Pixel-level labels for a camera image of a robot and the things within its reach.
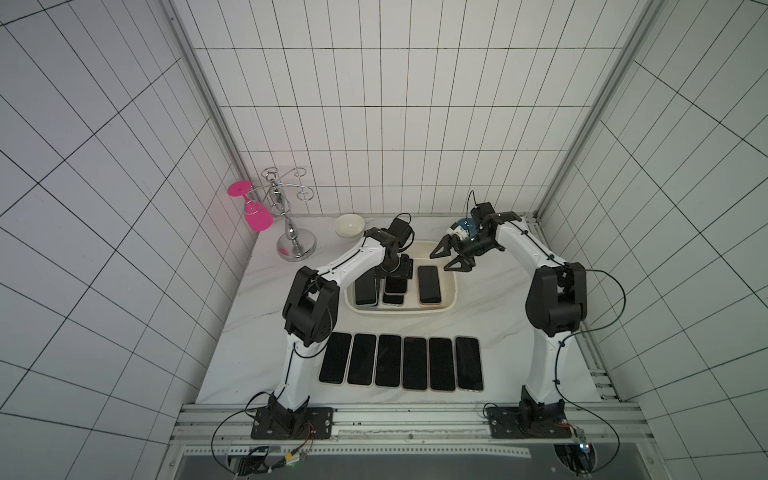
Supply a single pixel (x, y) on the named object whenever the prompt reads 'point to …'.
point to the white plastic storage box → (411, 306)
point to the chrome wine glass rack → (296, 244)
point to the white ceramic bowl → (349, 228)
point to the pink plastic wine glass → (258, 218)
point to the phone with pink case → (414, 363)
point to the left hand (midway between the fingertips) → (396, 279)
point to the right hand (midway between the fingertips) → (429, 261)
